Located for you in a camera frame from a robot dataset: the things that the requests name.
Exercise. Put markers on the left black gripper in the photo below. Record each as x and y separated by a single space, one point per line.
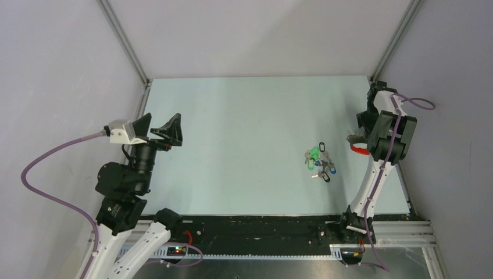
172 131

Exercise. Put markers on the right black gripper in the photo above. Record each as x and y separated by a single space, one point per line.
363 121

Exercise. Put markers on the red keyring with rings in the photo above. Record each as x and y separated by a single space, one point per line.
358 143

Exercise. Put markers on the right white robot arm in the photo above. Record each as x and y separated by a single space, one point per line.
388 132

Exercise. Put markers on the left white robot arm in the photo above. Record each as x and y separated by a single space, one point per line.
123 187

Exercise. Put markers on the bunch of tagged keys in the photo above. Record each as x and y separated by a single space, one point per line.
319 157

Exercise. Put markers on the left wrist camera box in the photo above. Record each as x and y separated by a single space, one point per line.
121 132

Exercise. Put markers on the right aluminium frame post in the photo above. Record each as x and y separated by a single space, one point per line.
402 28

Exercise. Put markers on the aluminium frame post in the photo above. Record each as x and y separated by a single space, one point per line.
123 39
402 28

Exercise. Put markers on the white slotted cable duct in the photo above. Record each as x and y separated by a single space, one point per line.
164 253

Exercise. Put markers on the left aluminium frame post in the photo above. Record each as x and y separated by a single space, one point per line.
123 39

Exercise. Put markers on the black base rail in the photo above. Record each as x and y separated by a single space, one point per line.
262 235

